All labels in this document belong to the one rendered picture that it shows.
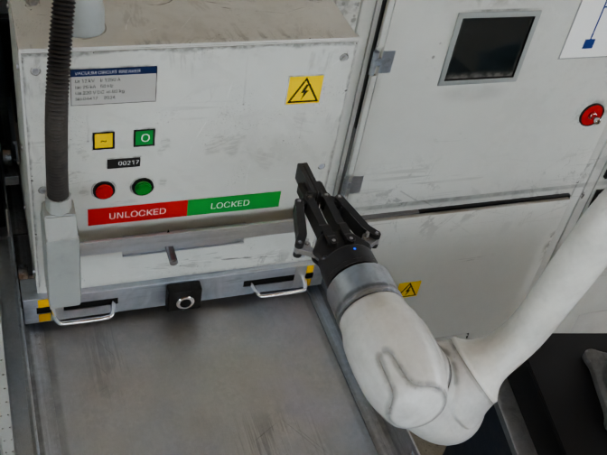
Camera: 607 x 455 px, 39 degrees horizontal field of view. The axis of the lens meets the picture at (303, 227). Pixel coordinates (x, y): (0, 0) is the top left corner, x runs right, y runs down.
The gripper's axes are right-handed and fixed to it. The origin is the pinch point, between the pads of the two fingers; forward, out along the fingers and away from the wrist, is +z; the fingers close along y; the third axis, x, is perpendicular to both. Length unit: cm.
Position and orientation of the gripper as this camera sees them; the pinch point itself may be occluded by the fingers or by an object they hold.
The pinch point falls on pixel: (308, 184)
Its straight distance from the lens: 128.2
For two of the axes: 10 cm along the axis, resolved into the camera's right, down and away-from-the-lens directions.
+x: 1.5, -7.4, -6.6
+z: -3.1, -6.7, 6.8
